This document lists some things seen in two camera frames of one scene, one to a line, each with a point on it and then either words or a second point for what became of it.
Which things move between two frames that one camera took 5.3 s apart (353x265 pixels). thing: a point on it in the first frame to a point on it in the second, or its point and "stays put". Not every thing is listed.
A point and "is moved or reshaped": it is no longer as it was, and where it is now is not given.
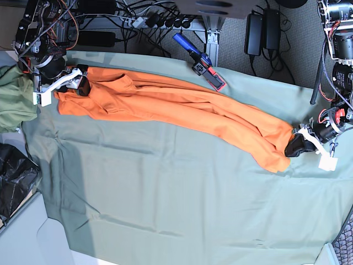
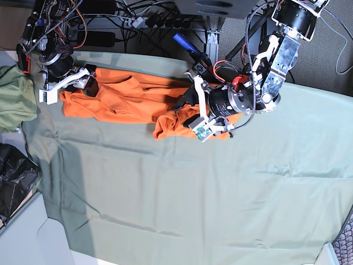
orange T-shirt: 125,94 is moved or reshaped
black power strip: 158,21 stays put
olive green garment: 18,101 stays put
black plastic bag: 19,173 stays put
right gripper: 321,136 to 219,105
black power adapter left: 96,38 stays put
